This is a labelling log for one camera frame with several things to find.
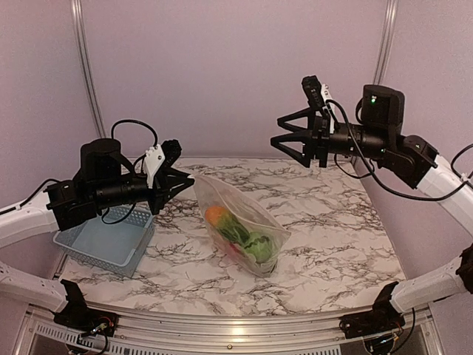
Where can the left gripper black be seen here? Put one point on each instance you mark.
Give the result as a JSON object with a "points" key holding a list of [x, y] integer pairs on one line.
{"points": [[161, 194]]}

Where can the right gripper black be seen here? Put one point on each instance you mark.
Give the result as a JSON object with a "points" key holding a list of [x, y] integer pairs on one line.
{"points": [[316, 137]]}

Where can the clear zip top bag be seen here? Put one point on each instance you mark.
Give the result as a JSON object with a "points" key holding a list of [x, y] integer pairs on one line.
{"points": [[213, 192]]}

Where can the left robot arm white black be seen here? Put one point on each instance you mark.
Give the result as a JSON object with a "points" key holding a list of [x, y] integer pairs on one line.
{"points": [[105, 179]]}

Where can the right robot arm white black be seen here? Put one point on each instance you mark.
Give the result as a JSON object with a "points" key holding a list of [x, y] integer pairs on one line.
{"points": [[377, 136]]}

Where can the fake orange fruit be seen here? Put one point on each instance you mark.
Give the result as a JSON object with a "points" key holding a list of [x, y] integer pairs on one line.
{"points": [[217, 216]]}

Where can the pink red fake fruit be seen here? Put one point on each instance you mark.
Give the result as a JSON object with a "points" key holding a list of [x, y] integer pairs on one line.
{"points": [[236, 249]]}

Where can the light green fake fruit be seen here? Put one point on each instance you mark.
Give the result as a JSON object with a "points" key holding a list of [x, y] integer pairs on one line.
{"points": [[260, 247]]}

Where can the light blue plastic basket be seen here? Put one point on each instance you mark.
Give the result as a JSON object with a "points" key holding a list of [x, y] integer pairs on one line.
{"points": [[115, 242]]}

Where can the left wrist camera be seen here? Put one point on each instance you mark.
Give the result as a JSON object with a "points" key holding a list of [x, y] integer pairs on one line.
{"points": [[159, 157]]}

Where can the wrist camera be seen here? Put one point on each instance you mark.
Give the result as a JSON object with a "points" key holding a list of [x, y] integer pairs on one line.
{"points": [[318, 94], [159, 157]]}

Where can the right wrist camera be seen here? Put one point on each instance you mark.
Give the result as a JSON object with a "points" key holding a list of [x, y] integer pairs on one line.
{"points": [[318, 94]]}

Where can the right aluminium frame post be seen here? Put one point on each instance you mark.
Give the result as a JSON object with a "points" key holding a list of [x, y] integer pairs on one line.
{"points": [[387, 35]]}

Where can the aluminium frame post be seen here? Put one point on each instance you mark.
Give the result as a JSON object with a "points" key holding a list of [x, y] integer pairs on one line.
{"points": [[86, 68], [387, 35]]}

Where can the front aluminium rail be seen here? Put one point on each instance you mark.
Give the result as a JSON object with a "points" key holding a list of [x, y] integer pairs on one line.
{"points": [[149, 332]]}

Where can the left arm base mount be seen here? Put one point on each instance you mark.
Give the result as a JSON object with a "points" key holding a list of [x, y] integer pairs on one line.
{"points": [[78, 315]]}

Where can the left aluminium frame post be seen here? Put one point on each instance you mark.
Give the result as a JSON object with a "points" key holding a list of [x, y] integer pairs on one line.
{"points": [[86, 68]]}

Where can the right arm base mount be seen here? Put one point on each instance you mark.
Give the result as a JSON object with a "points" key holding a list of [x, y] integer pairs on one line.
{"points": [[380, 318]]}

